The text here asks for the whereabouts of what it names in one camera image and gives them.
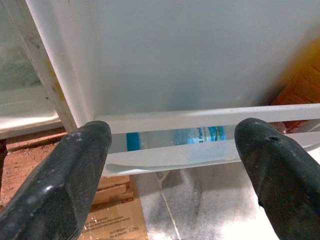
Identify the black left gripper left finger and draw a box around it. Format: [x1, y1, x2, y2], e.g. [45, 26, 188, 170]
[0, 120, 113, 240]

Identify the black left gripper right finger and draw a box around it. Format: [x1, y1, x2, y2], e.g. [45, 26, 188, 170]
[234, 117, 320, 240]

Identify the silver fridge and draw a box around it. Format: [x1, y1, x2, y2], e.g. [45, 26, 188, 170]
[0, 0, 320, 177]

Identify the red brick stack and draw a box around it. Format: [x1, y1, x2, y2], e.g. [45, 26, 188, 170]
[0, 127, 134, 208]

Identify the brown cardboard sheet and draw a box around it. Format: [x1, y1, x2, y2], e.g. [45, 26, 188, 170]
[77, 197, 149, 240]

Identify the clear blue label water bottle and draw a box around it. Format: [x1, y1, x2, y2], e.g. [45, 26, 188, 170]
[126, 124, 287, 153]

